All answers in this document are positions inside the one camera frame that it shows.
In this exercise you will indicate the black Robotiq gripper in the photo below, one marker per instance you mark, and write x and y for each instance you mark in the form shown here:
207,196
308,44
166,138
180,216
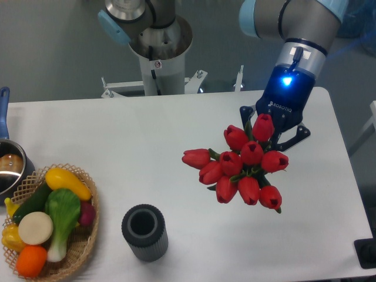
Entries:
284,99

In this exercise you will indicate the red tulip bouquet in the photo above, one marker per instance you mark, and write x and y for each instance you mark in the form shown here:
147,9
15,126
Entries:
244,167

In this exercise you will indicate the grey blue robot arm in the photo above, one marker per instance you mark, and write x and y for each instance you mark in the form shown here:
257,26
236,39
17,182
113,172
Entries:
307,28

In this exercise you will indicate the dark grey ribbed vase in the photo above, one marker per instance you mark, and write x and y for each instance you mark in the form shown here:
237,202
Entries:
144,229

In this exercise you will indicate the blue plastic bag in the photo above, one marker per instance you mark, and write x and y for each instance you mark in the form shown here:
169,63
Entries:
359,24

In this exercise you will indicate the black device at table edge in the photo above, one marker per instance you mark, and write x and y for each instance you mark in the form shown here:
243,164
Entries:
365,249

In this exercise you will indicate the purple red radish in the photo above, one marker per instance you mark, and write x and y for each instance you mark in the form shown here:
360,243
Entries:
87,214

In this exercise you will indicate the yellow squash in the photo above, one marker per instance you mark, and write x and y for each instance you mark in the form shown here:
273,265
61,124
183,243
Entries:
59,178

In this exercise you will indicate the green bok choy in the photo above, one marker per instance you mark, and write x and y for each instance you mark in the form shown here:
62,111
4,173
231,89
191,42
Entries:
63,207

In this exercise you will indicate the woven wicker basket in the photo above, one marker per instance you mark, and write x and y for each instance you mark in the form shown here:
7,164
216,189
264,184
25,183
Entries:
80,242

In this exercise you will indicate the dark green cucumber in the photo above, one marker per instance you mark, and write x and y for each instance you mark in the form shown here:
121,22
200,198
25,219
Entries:
34,203

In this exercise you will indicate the cream round bun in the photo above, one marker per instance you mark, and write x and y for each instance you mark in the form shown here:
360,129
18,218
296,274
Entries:
35,228

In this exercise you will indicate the yellow banana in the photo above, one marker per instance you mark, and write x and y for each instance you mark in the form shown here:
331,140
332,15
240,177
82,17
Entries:
11,207

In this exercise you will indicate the orange fruit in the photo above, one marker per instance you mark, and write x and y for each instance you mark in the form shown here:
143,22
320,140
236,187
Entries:
31,261

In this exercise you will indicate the yellow bell pepper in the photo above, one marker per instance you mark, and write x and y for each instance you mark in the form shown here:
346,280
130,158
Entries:
11,238

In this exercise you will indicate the white frame right edge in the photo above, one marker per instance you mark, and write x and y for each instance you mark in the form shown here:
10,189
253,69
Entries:
365,133

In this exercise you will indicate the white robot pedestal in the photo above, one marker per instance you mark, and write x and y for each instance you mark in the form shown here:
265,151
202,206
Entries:
162,56

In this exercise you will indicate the blue handled saucepan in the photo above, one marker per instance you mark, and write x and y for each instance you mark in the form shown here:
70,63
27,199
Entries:
15,164

